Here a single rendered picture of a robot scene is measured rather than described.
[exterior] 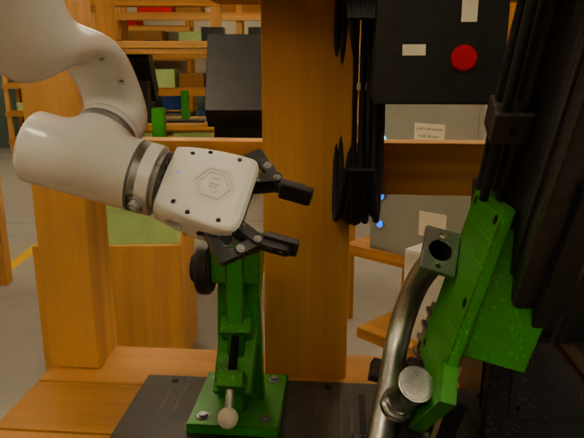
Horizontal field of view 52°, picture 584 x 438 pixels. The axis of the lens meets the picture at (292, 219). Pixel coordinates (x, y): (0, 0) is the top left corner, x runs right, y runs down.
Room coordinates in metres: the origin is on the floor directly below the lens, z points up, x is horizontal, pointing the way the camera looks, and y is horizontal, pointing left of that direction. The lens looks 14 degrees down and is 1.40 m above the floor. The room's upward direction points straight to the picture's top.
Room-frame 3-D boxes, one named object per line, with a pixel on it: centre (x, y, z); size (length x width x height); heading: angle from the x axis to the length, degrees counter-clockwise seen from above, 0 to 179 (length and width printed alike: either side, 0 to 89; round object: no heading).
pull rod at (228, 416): (0.72, 0.08, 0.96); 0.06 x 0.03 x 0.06; 175
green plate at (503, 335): (0.60, -0.21, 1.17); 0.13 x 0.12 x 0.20; 85
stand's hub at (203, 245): (0.81, 0.13, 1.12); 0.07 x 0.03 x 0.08; 175
